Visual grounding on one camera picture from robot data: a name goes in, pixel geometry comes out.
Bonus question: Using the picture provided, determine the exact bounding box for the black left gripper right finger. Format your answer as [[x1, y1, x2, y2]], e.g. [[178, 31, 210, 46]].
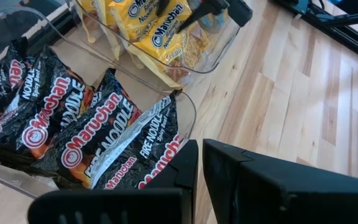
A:
[[202, 138, 358, 224]]

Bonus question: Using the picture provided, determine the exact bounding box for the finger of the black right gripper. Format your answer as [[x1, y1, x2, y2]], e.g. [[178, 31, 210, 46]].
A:
[[155, 0, 171, 17], [177, 0, 254, 34]]

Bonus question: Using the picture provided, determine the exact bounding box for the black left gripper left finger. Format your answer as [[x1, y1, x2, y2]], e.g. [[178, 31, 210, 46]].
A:
[[27, 139, 200, 224]]

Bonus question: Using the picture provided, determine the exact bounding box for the yellow creamy chicken ramen pack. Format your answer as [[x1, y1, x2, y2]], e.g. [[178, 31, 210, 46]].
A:
[[93, 0, 119, 62], [78, 0, 98, 15], [109, 0, 167, 43], [127, 0, 213, 90]]

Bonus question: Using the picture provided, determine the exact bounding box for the black fire noodle pack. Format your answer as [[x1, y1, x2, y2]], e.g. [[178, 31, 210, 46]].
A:
[[31, 68, 142, 189], [88, 90, 186, 190], [0, 36, 48, 138], [0, 46, 94, 162]]

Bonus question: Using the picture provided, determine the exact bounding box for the clear plastic bin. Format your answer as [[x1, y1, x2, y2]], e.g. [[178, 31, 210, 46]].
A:
[[0, 6, 198, 200], [68, 0, 242, 91]]

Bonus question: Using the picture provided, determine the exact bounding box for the black aluminium table frame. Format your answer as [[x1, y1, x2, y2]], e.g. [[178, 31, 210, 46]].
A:
[[268, 0, 358, 67]]

